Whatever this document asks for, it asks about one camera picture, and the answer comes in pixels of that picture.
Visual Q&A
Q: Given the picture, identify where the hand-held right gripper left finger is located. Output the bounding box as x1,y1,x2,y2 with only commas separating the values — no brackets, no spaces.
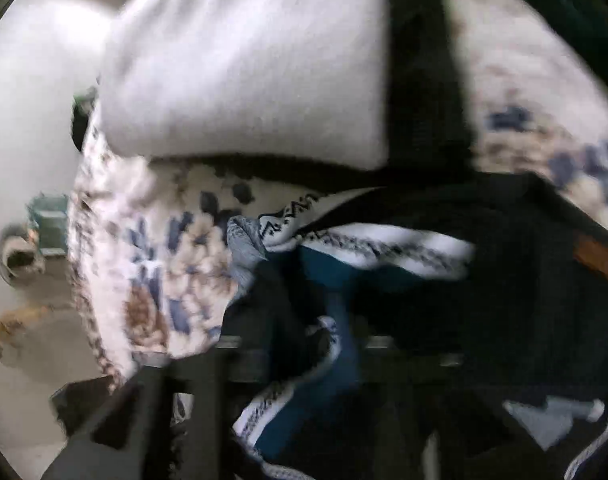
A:
43,349,231,480

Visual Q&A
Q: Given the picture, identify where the floral blanket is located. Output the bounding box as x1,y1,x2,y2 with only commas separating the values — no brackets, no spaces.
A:
66,0,608,426

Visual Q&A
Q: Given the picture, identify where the light grey garment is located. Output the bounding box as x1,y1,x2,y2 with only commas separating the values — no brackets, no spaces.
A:
226,214,270,295

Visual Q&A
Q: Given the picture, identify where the white pillow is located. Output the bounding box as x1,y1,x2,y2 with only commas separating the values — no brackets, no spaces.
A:
98,0,396,172

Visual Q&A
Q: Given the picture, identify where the dark navy garment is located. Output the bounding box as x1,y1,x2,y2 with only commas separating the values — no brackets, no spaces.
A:
231,187,477,478

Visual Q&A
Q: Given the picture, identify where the green box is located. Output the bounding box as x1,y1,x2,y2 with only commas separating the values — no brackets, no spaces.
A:
27,194,69,257

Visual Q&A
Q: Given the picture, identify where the tan object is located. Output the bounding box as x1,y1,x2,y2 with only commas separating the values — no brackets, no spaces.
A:
0,304,53,359

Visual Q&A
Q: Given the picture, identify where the black garment brown label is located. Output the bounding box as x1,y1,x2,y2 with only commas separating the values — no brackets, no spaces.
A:
219,0,608,480

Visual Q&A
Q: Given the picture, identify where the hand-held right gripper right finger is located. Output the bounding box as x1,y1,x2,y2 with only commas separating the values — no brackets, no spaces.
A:
384,387,552,480

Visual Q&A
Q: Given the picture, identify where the round grey object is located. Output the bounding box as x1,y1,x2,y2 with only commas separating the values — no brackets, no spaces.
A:
0,223,48,282

